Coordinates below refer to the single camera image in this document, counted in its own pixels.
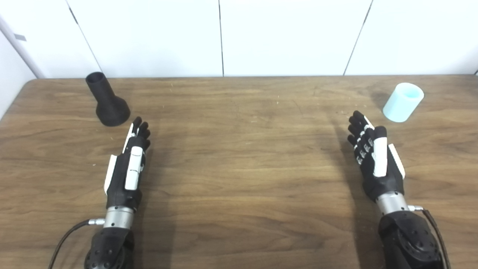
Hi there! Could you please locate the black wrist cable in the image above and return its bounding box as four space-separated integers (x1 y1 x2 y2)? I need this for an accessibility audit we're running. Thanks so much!
48 219 106 269
408 205 451 269

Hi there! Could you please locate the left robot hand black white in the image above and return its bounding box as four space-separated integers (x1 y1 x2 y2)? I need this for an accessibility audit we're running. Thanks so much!
104 117 151 210

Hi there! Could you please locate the light blue cup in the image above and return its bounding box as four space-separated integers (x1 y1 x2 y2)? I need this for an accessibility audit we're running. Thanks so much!
383 83 425 123

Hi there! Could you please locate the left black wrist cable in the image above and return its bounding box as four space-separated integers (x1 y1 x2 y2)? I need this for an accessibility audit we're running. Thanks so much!
48 219 106 269

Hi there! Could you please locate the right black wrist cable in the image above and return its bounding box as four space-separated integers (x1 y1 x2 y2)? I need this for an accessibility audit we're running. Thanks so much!
408 205 451 269

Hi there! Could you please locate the black funnel-shaped nozzle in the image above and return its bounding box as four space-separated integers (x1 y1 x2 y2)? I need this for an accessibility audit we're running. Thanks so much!
86 72 131 127

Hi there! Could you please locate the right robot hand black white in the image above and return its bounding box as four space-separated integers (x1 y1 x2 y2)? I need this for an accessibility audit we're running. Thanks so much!
347 111 406 202

